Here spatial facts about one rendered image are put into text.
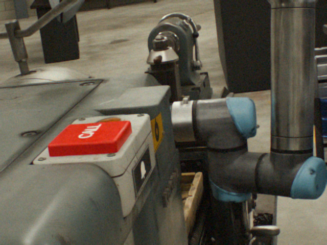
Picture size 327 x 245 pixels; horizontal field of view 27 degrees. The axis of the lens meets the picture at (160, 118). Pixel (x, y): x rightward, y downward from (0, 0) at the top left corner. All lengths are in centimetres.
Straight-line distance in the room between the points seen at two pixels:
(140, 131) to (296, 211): 293
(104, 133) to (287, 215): 294
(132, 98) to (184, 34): 144
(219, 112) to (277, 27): 18
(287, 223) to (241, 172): 217
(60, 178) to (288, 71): 71
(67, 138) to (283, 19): 67
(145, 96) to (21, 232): 34
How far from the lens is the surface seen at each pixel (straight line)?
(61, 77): 106
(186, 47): 219
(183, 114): 124
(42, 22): 100
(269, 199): 229
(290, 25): 118
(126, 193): 57
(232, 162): 125
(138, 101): 73
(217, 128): 124
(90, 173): 54
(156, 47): 166
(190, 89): 217
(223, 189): 127
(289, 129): 119
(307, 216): 347
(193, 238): 148
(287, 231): 332
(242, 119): 123
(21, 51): 109
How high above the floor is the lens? 143
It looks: 15 degrees down
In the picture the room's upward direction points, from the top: 7 degrees counter-clockwise
